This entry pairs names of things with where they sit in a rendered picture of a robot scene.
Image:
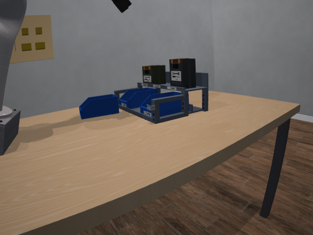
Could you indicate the black tool case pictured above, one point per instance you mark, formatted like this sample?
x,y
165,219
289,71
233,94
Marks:
x,y
183,73

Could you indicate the blue bin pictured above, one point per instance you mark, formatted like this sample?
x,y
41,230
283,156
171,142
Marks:
x,y
134,98
99,106
166,108

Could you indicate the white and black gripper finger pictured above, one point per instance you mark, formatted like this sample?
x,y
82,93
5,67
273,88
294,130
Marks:
x,y
121,5
127,2

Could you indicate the dark green tool case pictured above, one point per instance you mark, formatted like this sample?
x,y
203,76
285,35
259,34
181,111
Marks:
x,y
154,74

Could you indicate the grey shelf rack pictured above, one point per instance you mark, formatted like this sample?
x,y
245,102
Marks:
x,y
201,84

